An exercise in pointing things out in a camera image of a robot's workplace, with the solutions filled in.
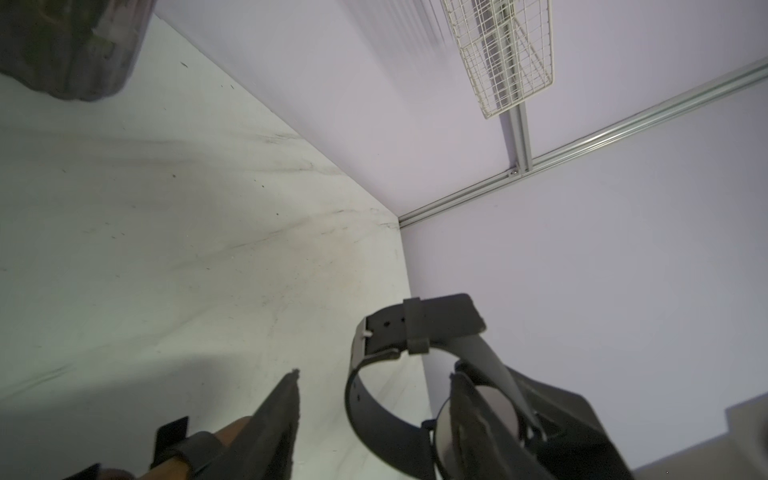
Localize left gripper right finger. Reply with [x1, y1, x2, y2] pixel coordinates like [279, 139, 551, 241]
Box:
[449, 373, 553, 479]

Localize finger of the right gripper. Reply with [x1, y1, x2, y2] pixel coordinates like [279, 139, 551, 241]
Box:
[454, 361, 633, 479]

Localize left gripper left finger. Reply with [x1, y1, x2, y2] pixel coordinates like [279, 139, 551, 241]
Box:
[195, 370, 300, 480]

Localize black analog dark-dial watch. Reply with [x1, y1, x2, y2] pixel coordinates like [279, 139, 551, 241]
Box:
[150, 416, 225, 479]

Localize wooden watch stand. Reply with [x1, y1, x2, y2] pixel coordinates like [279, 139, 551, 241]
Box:
[89, 415, 253, 480]

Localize purple glass vase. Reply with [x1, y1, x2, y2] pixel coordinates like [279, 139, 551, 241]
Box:
[1, 0, 156, 102]

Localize aluminium frame rail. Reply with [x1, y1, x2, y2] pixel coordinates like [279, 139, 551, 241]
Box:
[399, 58, 767, 228]

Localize white wire wall basket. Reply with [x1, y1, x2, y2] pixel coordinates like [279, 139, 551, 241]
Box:
[441, 0, 555, 119]

